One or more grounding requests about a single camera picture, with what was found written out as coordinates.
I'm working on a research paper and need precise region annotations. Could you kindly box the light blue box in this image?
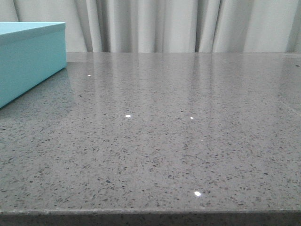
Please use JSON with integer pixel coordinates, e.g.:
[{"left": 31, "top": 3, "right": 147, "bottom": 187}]
[{"left": 0, "top": 22, "right": 67, "bottom": 106}]

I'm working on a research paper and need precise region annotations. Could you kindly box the grey pleated curtain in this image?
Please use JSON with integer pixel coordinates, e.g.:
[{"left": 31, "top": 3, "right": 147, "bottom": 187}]
[{"left": 0, "top": 0, "right": 301, "bottom": 53}]

